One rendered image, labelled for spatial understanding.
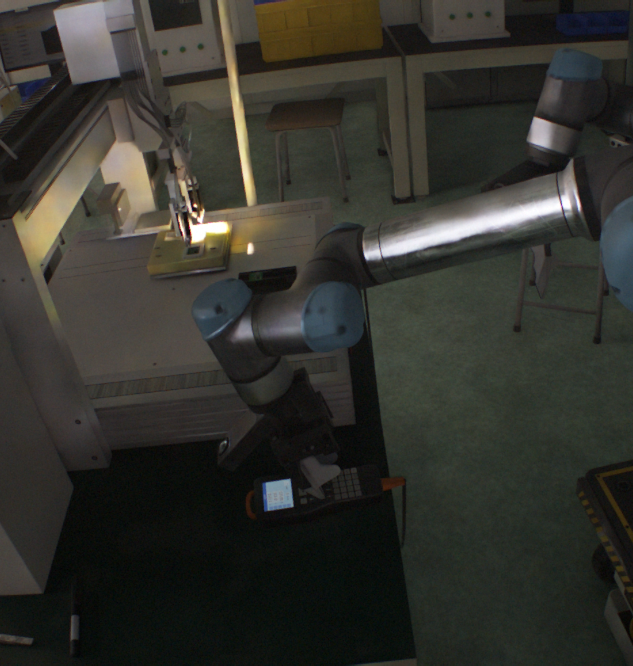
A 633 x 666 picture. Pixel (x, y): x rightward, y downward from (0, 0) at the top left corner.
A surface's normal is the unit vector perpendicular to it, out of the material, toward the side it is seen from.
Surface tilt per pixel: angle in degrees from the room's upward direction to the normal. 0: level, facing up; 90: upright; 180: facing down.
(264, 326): 61
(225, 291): 15
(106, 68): 90
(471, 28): 90
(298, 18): 90
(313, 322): 66
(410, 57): 90
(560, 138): 75
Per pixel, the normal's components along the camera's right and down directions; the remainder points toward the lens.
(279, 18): 0.06, 0.58
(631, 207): -0.70, -0.65
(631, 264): -0.40, 0.55
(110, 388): -0.11, -0.80
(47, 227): 0.99, -0.11
